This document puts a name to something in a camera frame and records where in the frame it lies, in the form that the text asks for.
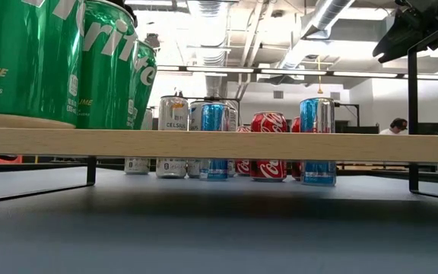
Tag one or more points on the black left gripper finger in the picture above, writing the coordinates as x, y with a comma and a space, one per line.
129, 9

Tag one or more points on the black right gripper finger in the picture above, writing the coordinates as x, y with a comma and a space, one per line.
395, 40

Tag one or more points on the green Sprite soda can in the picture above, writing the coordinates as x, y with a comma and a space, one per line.
106, 76
25, 57
145, 91

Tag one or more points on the blue silver Red Bull can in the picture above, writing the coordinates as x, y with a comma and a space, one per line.
318, 116
214, 118

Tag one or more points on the person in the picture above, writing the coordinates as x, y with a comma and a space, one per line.
398, 125

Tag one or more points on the black desk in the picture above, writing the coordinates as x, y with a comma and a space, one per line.
356, 129

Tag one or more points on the black desk equipment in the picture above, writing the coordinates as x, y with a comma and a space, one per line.
435, 129

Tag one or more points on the red cart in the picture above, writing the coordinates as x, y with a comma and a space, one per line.
2, 159

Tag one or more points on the large silver spiral duct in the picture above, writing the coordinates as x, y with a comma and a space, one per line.
331, 15

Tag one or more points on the white wall vent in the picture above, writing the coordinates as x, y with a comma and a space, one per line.
335, 96
278, 94

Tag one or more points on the narrow silver spiral duct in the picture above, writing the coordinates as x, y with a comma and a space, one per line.
211, 30

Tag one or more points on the black metal frame stand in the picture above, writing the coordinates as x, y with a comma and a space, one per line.
337, 104

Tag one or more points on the long ceiling light rail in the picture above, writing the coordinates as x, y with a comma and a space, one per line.
295, 71

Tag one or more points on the wooden shelf black metal frame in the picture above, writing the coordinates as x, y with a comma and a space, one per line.
219, 146

